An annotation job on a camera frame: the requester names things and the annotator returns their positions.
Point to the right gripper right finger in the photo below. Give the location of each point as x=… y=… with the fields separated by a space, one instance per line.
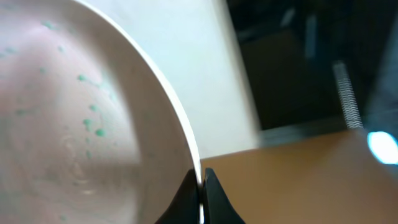
x=217 y=207

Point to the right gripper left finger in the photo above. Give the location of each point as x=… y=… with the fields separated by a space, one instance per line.
x=184 y=208

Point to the white plate with green streaks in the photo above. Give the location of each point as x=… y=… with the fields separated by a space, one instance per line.
x=91 y=129

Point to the coiled spring cable background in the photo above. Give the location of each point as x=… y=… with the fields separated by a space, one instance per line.
x=346 y=94

